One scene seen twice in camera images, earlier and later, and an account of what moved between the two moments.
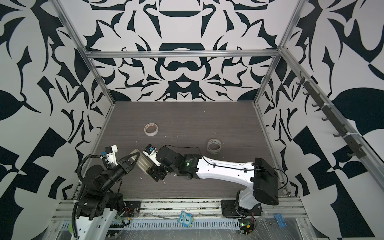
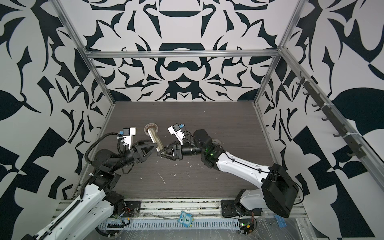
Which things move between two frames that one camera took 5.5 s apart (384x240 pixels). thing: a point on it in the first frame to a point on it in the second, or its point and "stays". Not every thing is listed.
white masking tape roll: (151, 134) stays
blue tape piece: (280, 220) stays
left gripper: (125, 166) to (134, 154)
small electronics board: (246, 225) stays
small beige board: (143, 162) to (155, 139)
